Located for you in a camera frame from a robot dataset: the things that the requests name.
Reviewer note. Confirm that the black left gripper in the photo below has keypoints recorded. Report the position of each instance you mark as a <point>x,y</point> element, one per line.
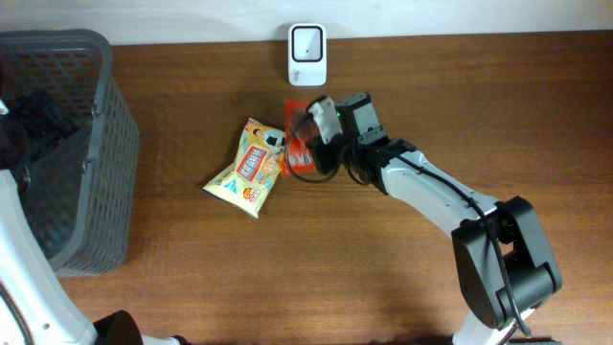
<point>45,117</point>

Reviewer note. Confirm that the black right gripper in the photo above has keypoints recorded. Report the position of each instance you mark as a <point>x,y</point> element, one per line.
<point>322,149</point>

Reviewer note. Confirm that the red Hacks candy bag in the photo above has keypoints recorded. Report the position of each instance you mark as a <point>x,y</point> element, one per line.
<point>298,155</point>

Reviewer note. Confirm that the yellow snack chip bag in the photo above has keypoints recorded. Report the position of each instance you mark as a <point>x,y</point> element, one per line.
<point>247,182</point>

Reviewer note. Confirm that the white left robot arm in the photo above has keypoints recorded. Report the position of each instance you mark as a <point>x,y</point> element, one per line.
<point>35,308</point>

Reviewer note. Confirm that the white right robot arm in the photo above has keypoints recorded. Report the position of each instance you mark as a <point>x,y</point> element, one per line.
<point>505,264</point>

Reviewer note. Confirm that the white barcode scanner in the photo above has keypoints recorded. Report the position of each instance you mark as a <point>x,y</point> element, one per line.
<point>307,56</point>

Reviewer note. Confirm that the grey plastic mesh basket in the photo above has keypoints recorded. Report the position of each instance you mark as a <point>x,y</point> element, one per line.
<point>78,197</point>

